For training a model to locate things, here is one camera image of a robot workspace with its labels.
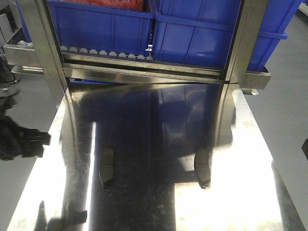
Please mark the blue plastic bin left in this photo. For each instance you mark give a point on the blue plastic bin left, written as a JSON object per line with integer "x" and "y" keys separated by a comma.
{"x": 102, "y": 28}

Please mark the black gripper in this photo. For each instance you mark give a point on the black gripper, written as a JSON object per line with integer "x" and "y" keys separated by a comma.
{"x": 16, "y": 140}

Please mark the blue plastic bin right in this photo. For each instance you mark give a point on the blue plastic bin right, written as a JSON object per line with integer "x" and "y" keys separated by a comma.
{"x": 200, "y": 31}

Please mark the blue plastic bin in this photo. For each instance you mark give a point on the blue plastic bin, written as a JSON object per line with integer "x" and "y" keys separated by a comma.
{"x": 200, "y": 31}
{"x": 102, "y": 28}

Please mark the grey brake pad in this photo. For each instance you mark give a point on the grey brake pad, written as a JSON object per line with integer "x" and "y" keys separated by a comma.
{"x": 202, "y": 167}
{"x": 106, "y": 169}

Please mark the steel rack frame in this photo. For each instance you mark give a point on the steel rack frame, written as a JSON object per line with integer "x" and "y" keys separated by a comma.
{"x": 46, "y": 58}

